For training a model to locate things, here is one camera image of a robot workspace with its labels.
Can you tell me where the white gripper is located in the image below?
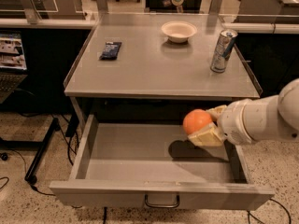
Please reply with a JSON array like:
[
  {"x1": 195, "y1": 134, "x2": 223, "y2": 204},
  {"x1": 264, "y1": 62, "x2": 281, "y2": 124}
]
[{"x1": 188, "y1": 99, "x2": 253, "y2": 147}]

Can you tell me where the orange fruit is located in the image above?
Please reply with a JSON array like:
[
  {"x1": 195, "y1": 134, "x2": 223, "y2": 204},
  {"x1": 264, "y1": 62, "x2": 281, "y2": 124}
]
[{"x1": 183, "y1": 109, "x2": 212, "y2": 134}]

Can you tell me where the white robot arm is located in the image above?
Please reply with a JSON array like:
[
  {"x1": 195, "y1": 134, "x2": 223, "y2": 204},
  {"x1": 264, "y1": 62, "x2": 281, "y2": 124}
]
[{"x1": 187, "y1": 79, "x2": 299, "y2": 147}]

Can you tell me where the grey open drawer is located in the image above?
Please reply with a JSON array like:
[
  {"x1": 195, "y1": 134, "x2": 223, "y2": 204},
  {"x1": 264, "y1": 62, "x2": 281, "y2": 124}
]
[{"x1": 50, "y1": 116, "x2": 275, "y2": 210}]

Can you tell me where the grey cabinet counter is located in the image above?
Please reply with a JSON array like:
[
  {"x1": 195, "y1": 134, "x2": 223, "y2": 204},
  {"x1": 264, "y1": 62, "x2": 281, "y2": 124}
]
[{"x1": 63, "y1": 12, "x2": 263, "y2": 130}]

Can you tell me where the silver energy drink can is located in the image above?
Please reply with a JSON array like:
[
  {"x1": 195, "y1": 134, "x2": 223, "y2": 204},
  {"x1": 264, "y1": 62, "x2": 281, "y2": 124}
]
[{"x1": 210, "y1": 29, "x2": 238, "y2": 73}]

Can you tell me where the white paper bowl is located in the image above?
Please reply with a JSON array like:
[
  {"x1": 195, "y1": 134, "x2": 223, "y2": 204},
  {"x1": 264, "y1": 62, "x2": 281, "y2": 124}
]
[{"x1": 162, "y1": 21, "x2": 197, "y2": 43}]

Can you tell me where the dark blue snack packet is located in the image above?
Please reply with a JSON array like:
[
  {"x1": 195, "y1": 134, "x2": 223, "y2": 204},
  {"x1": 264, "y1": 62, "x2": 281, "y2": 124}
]
[{"x1": 99, "y1": 42, "x2": 121, "y2": 61}]

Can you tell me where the laptop with lit screen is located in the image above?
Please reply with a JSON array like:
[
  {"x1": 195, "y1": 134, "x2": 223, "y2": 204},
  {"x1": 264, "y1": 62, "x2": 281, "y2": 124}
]
[{"x1": 0, "y1": 30, "x2": 27, "y2": 104}]

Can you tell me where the black floor cable right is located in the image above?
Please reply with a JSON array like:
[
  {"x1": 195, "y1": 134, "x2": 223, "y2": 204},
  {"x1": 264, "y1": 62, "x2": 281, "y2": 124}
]
[{"x1": 247, "y1": 197, "x2": 292, "y2": 224}]

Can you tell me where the metal drawer handle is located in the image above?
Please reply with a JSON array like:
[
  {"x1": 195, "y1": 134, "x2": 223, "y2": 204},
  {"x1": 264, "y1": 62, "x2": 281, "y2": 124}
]
[{"x1": 144, "y1": 194, "x2": 180, "y2": 209}]

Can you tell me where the black floor cables left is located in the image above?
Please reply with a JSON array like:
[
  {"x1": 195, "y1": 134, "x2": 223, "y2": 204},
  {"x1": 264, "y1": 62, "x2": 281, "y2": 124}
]
[{"x1": 0, "y1": 87, "x2": 82, "y2": 209}]

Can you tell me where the black desk leg frame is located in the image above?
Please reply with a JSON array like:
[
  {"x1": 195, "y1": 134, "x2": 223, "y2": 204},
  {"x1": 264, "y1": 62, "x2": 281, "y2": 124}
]
[{"x1": 0, "y1": 118, "x2": 60, "y2": 186}]

